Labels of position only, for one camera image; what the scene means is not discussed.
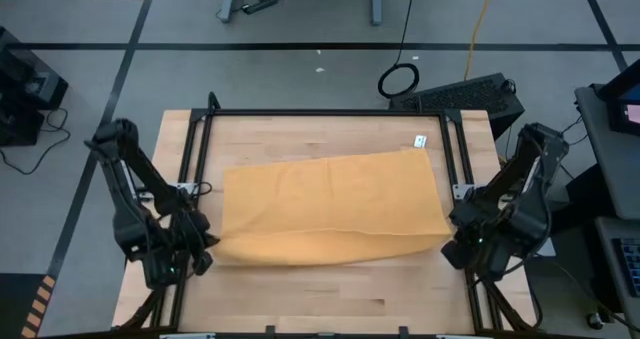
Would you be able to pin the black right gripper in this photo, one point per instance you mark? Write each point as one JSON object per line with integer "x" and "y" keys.
{"x": 472, "y": 234}

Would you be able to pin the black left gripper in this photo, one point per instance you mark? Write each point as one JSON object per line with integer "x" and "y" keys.
{"x": 192, "y": 229}

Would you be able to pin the orange waffle-weave towel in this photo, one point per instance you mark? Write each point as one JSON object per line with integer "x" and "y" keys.
{"x": 330, "y": 204}

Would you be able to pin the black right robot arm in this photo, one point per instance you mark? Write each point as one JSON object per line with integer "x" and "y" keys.
{"x": 540, "y": 149}

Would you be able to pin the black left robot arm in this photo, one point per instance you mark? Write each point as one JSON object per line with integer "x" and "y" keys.
{"x": 125, "y": 154}

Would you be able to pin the white paper sheet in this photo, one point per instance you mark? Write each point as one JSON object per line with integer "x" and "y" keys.
{"x": 547, "y": 249}

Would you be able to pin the black computer tower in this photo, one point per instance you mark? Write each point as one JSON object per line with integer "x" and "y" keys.
{"x": 460, "y": 96}

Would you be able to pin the grey desk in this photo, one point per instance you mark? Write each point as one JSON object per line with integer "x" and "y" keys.
{"x": 607, "y": 279}

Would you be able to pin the black caster wheel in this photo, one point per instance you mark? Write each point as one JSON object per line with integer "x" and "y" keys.
{"x": 595, "y": 321}

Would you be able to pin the grey table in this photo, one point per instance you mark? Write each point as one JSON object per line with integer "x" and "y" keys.
{"x": 610, "y": 169}

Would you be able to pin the black keyboard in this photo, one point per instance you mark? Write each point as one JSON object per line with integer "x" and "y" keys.
{"x": 631, "y": 266}

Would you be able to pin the hazard striped black mat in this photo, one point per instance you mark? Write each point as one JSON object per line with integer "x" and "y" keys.
{"x": 20, "y": 304}

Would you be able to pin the black monitor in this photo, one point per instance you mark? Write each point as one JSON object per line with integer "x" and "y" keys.
{"x": 622, "y": 96}

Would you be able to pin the black equipment cart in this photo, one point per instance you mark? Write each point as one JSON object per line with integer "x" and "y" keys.
{"x": 25, "y": 89}

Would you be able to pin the grey desk leg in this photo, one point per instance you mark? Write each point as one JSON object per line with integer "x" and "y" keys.
{"x": 230, "y": 1}
{"x": 376, "y": 4}

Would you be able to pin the black power strip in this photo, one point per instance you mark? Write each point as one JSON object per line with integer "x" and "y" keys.
{"x": 260, "y": 5}

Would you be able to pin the black aluminium table frame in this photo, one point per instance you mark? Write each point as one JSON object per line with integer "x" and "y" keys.
{"x": 325, "y": 112}

